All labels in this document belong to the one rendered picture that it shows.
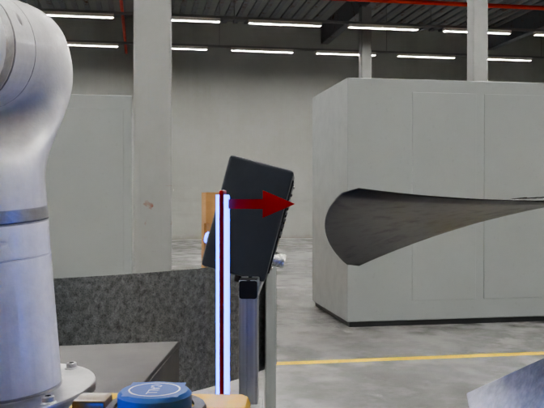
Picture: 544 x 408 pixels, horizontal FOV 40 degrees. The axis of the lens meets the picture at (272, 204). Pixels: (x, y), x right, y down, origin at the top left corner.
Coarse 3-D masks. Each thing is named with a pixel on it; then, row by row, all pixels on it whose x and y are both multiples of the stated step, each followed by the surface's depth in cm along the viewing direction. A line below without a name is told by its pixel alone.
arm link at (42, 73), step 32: (0, 0) 74; (32, 32) 76; (32, 64) 76; (64, 64) 82; (0, 96) 75; (32, 96) 79; (64, 96) 81; (0, 128) 78; (32, 128) 78; (0, 160) 73; (32, 160) 76; (0, 192) 72; (32, 192) 75; (0, 224) 72
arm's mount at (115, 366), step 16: (64, 352) 97; (80, 352) 96; (96, 352) 95; (112, 352) 95; (128, 352) 94; (144, 352) 94; (160, 352) 94; (176, 352) 98; (96, 368) 88; (112, 368) 87; (128, 368) 87; (144, 368) 87; (160, 368) 89; (176, 368) 98; (96, 384) 82; (112, 384) 81; (128, 384) 81
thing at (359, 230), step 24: (360, 192) 56; (384, 192) 56; (336, 216) 62; (360, 216) 62; (384, 216) 63; (408, 216) 64; (432, 216) 65; (456, 216) 66; (480, 216) 68; (336, 240) 69; (360, 240) 70; (384, 240) 72; (408, 240) 73; (360, 264) 77
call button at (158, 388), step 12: (132, 384) 42; (144, 384) 42; (156, 384) 42; (168, 384) 42; (180, 384) 42; (120, 396) 40; (132, 396) 39; (144, 396) 39; (156, 396) 39; (168, 396) 39; (180, 396) 39
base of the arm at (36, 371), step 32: (32, 224) 75; (0, 256) 72; (32, 256) 75; (0, 288) 73; (32, 288) 75; (0, 320) 73; (32, 320) 75; (0, 352) 73; (32, 352) 75; (0, 384) 73; (32, 384) 75; (64, 384) 79
